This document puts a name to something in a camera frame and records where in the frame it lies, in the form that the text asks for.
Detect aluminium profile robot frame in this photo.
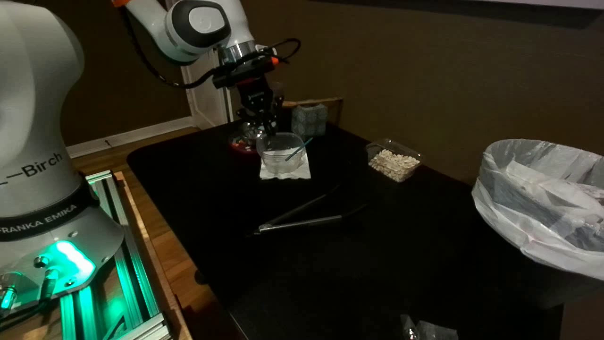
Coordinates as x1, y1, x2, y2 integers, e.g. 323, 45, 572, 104
0, 168, 176, 340

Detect wooden stand board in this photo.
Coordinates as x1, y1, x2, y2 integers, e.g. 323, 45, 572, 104
112, 168, 195, 340

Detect red round plate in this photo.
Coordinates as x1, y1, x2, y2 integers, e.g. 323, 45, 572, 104
227, 134, 263, 159

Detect white paper napkin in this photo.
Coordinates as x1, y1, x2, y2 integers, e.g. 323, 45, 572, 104
259, 153, 315, 181

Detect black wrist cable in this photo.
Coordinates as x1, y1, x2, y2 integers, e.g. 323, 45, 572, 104
123, 11, 302, 91

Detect white trash bag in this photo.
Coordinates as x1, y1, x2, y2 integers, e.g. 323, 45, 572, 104
470, 138, 604, 281

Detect black trash can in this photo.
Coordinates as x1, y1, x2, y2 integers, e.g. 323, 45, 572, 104
470, 238, 604, 340

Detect thin blue straw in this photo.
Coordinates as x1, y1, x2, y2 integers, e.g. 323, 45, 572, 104
283, 136, 315, 162

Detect white wall board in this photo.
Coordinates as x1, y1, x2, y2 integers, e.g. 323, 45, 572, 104
489, 0, 604, 9

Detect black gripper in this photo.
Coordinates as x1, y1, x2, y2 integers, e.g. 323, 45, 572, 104
234, 85, 285, 140

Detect round glass bowl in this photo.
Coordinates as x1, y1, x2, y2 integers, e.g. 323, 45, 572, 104
232, 119, 272, 151

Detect white door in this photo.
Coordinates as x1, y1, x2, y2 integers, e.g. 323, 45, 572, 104
179, 62, 236, 128

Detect clear plastic wrapper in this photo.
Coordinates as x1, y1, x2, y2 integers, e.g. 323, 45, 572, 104
398, 312, 461, 340

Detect long metal tongs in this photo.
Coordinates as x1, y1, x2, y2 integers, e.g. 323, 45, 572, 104
251, 187, 370, 238

